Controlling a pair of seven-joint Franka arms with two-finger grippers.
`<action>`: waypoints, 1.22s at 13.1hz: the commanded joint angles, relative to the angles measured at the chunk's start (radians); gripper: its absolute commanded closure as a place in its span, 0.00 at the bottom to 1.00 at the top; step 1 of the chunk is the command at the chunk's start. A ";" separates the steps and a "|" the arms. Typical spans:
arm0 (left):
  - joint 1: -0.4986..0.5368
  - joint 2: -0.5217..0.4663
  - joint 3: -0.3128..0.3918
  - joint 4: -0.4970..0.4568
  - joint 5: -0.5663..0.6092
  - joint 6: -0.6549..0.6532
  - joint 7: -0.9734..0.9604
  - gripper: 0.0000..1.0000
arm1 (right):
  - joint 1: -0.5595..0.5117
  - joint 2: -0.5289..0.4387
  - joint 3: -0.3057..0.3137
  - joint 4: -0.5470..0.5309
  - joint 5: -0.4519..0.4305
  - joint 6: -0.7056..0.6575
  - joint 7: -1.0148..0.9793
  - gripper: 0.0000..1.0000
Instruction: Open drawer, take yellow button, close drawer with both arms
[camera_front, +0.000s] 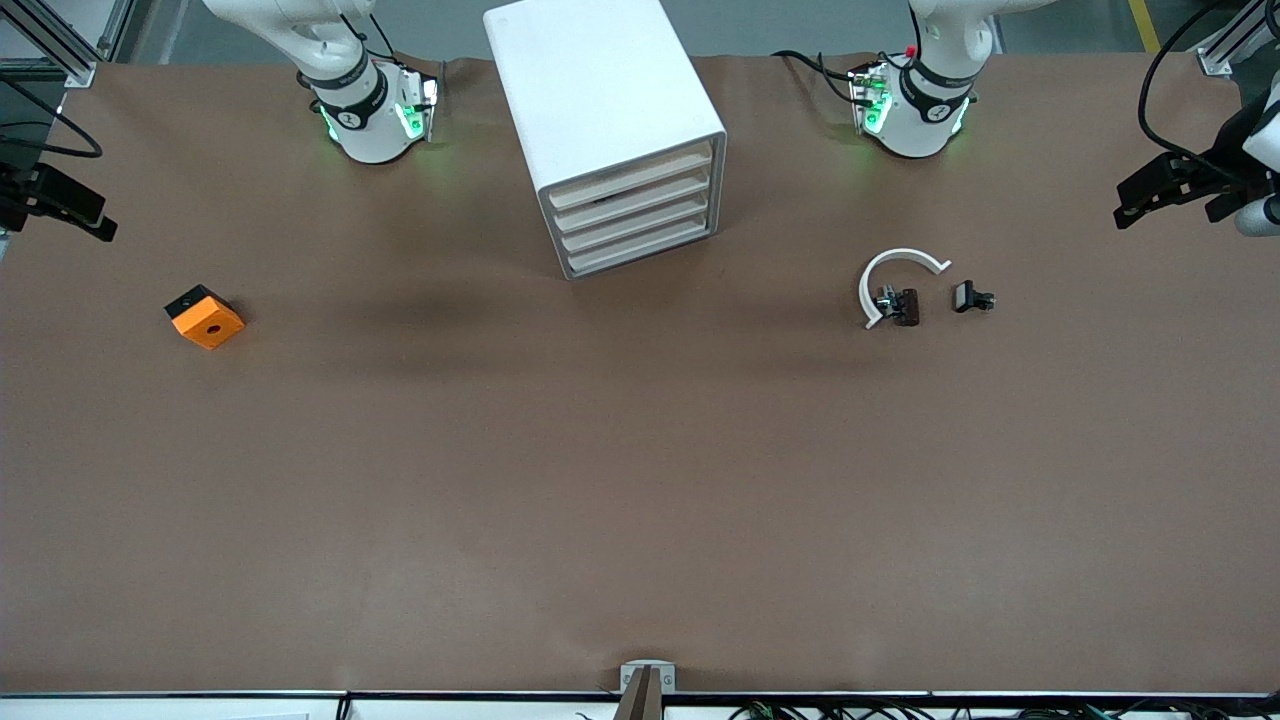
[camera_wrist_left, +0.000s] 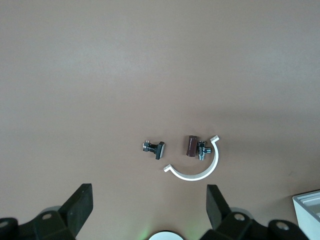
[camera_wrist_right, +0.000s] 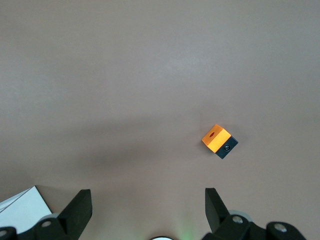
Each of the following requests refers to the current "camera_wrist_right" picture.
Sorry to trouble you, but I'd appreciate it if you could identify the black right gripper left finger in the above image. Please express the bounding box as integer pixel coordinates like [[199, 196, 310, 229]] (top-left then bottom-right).
[[57, 189, 93, 238]]

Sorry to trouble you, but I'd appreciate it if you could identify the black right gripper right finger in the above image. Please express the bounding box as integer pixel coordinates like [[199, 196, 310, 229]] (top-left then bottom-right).
[[205, 187, 230, 234]]

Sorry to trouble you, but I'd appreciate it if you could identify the white drawer cabinet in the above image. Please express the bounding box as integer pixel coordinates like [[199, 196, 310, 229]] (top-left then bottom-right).
[[0, 185, 54, 235]]

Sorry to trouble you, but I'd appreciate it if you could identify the orange and black cube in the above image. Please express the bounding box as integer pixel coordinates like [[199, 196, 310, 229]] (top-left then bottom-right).
[[201, 123, 239, 160]]

